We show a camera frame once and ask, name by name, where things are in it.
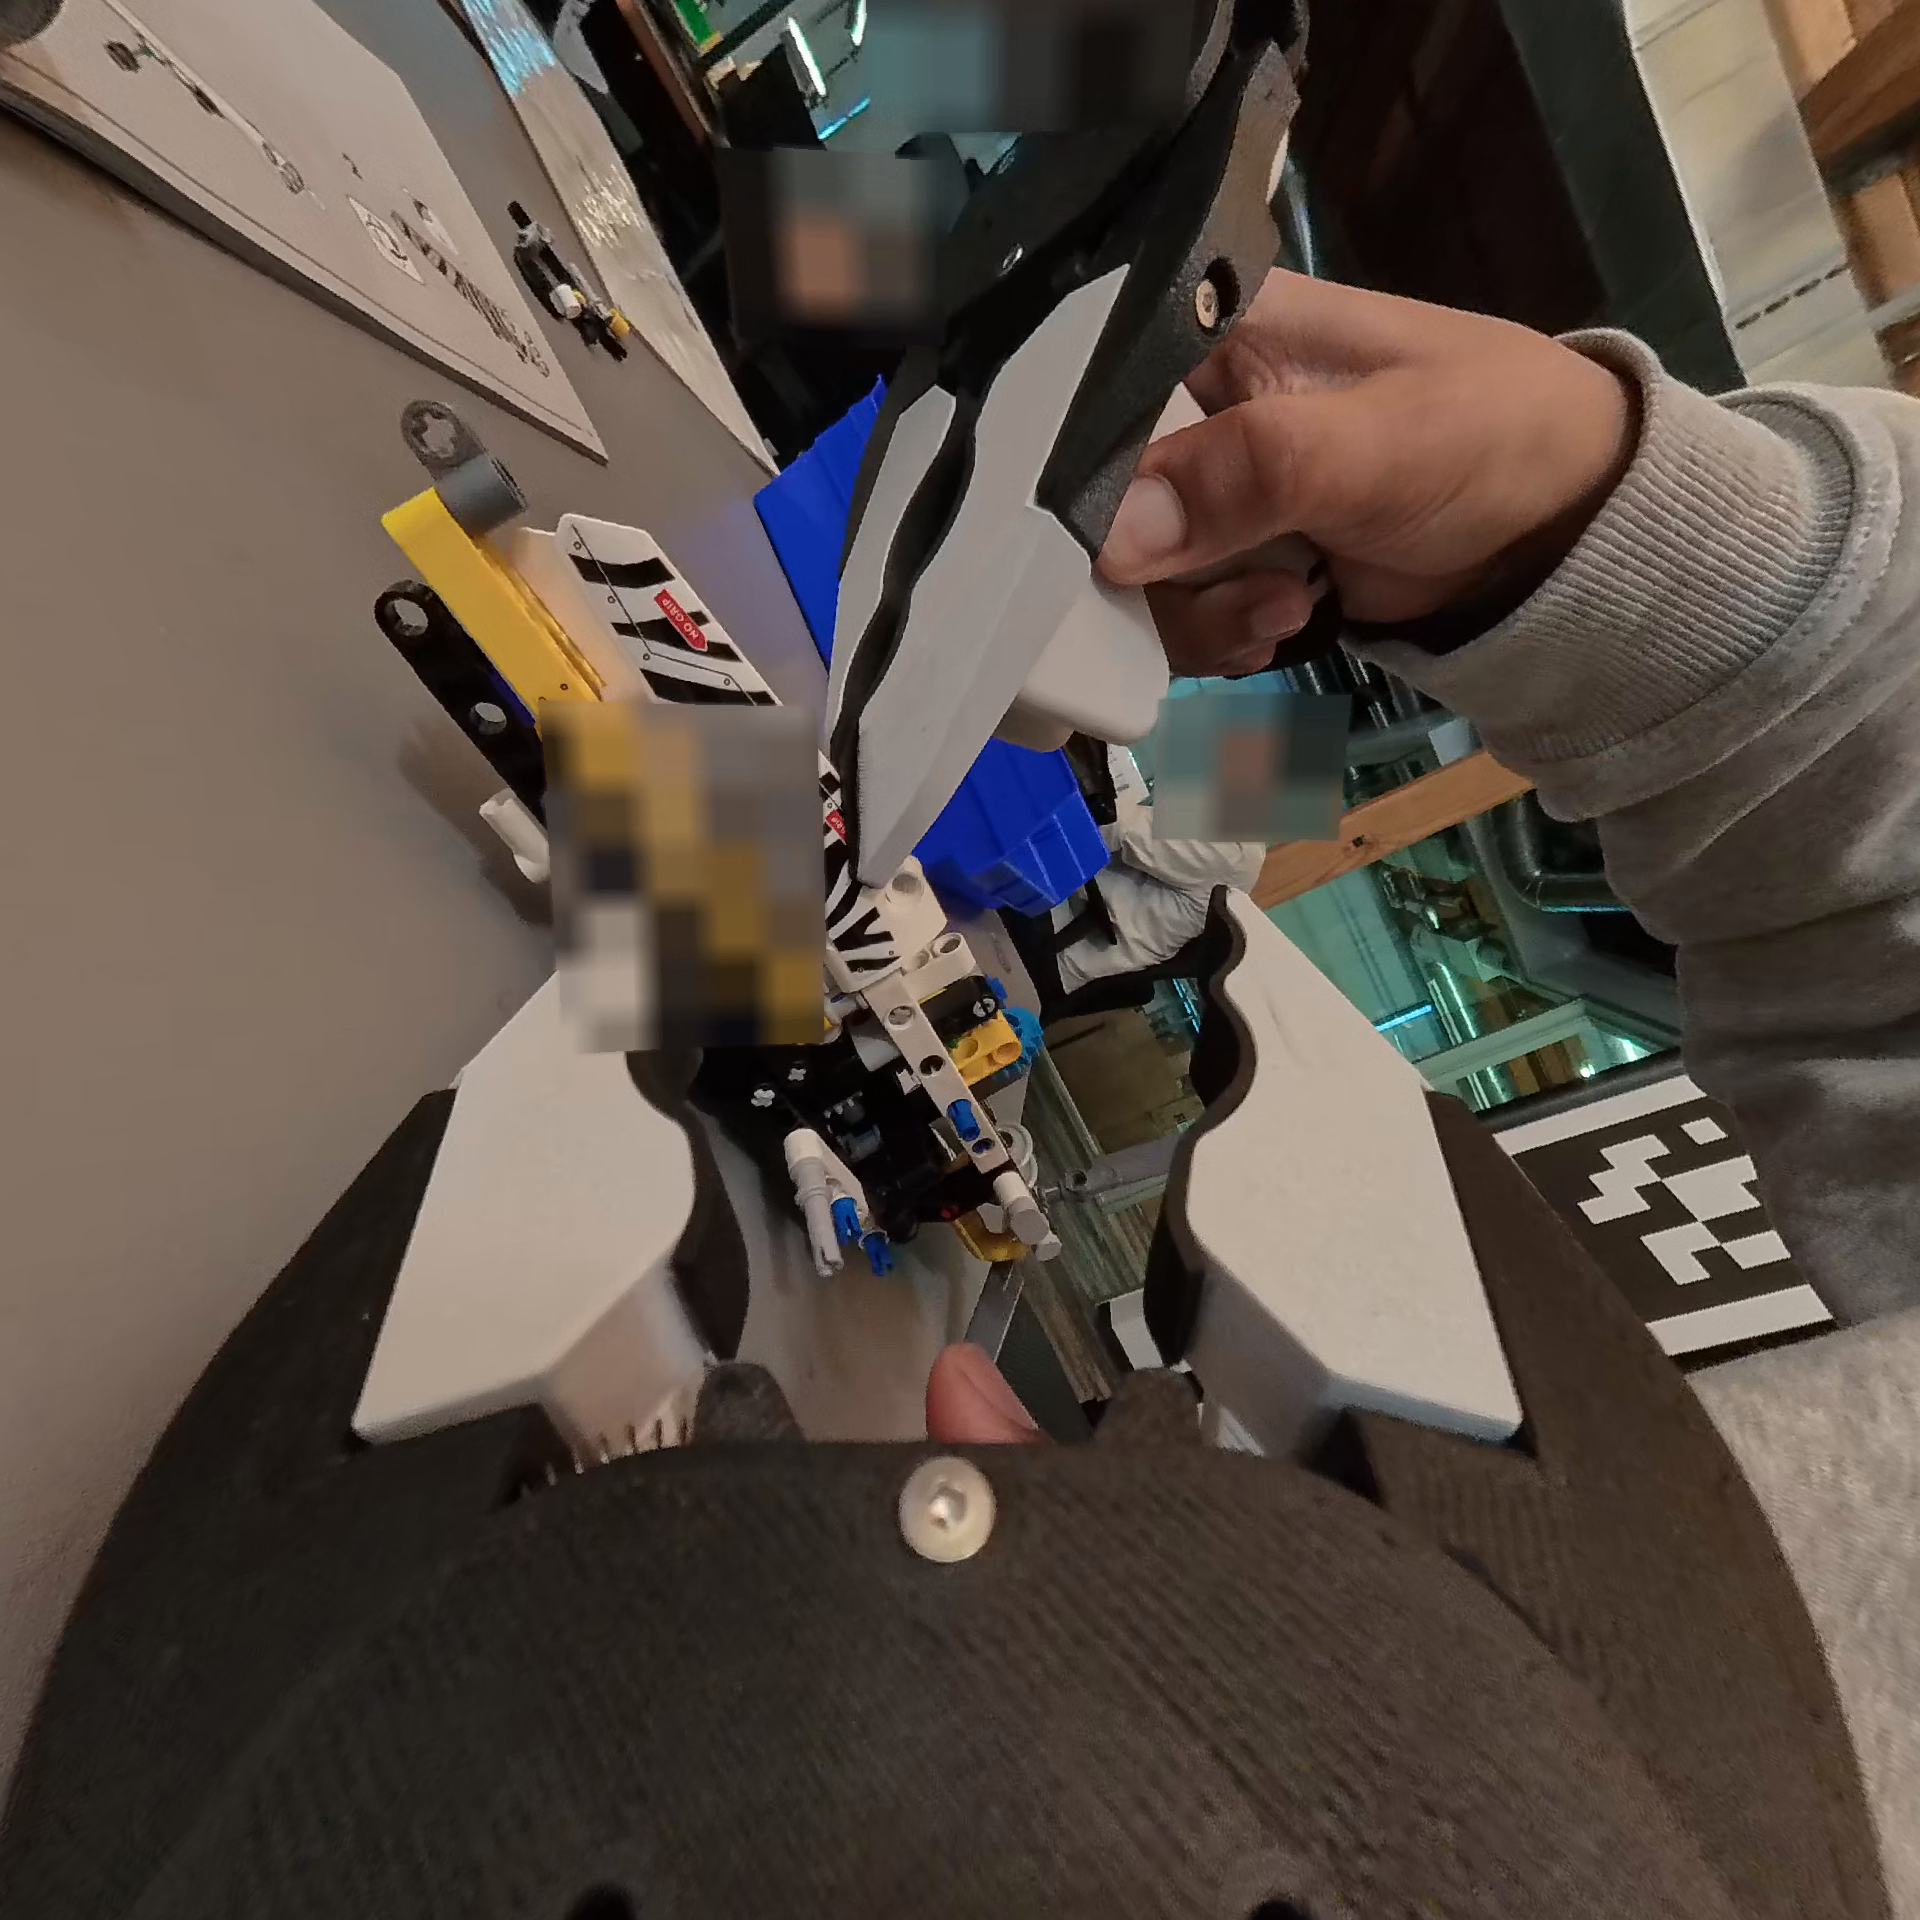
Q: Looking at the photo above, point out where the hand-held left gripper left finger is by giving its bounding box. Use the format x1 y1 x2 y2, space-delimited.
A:
351 973 754 1443

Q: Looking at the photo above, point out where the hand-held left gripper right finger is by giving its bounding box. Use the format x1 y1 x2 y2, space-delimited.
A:
1141 886 1522 1448

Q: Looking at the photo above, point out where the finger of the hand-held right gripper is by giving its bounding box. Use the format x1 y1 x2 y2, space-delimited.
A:
825 393 981 814
855 262 1133 891

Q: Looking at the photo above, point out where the white lego wing panel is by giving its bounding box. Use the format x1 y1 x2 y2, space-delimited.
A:
555 515 936 972

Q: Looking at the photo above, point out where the lego plane model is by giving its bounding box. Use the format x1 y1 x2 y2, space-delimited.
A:
378 397 1087 1443

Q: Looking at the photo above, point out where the person's right forearm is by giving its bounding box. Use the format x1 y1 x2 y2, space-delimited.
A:
1345 329 1920 1320

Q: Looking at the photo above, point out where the small cluster of lego pieces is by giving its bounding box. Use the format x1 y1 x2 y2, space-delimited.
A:
510 202 633 362

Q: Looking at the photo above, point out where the lego instruction booklet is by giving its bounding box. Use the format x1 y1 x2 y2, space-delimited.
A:
0 0 610 459

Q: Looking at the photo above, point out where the person's right hand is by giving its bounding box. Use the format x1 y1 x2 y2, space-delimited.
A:
1096 269 1638 680

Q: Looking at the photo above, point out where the person's left hand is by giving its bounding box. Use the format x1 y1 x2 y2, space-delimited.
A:
931 1343 1040 1443

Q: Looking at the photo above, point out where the blue plastic bin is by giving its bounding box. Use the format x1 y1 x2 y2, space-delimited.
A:
754 376 1112 918

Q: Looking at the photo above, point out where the black white marker board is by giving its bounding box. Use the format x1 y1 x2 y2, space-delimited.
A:
1494 1071 1842 1360

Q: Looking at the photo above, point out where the white printed paper sheet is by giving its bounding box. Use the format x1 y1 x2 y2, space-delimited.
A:
455 0 783 467

